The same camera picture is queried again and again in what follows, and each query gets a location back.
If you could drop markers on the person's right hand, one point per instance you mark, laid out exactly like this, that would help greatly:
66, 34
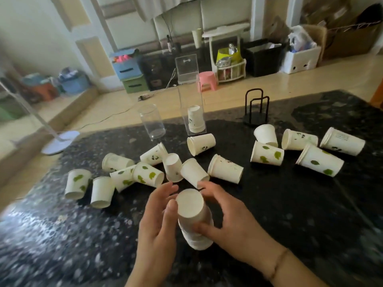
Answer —
239, 227

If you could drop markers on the person's left hand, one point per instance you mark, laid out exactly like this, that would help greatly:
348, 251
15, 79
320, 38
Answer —
155, 227

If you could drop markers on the person's left thumb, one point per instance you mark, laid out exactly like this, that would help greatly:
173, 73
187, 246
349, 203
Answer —
172, 214

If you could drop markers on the person's right thumb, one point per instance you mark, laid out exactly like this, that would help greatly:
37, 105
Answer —
206, 230

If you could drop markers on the nested white cup stack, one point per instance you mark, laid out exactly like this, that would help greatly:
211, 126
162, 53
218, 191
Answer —
191, 212

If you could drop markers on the person's right forearm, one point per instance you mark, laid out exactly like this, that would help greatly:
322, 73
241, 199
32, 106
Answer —
299, 273

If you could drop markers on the person's left forearm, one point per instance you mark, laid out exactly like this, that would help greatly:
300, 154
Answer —
149, 274

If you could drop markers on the scattered leaf-print paper cups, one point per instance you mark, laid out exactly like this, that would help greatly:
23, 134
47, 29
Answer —
226, 170

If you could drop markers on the clear plastic cylinder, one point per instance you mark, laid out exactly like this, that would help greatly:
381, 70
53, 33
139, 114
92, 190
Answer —
152, 122

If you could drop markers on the short upturned cup pile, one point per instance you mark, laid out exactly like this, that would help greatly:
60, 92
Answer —
196, 121

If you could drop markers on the clear acrylic cup dispenser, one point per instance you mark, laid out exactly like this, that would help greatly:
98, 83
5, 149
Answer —
191, 95

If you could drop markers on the white standing fan base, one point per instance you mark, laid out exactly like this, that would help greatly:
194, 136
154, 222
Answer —
59, 141

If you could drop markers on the green drawer box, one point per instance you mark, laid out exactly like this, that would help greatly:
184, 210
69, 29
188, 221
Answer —
136, 85

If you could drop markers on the pink plastic stool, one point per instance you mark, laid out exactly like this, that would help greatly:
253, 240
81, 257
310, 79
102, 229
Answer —
207, 79

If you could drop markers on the black drawer cabinet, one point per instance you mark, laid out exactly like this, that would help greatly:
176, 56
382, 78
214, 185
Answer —
157, 71

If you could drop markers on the blue drawer box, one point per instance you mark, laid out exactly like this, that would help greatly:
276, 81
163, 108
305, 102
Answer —
127, 68

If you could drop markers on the white shelf rack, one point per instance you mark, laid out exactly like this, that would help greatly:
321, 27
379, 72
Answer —
232, 70

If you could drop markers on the blue laundry basket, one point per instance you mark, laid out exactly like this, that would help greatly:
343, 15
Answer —
74, 83

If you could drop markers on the yellow-green pot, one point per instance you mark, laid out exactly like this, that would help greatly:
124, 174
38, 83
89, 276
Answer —
229, 55

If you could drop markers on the black storage bin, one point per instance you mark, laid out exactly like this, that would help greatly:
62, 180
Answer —
263, 61

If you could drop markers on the white storage box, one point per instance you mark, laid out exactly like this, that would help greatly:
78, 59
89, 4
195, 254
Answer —
300, 61

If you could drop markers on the brown cardboard box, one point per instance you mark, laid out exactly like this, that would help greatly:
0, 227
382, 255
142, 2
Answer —
350, 41

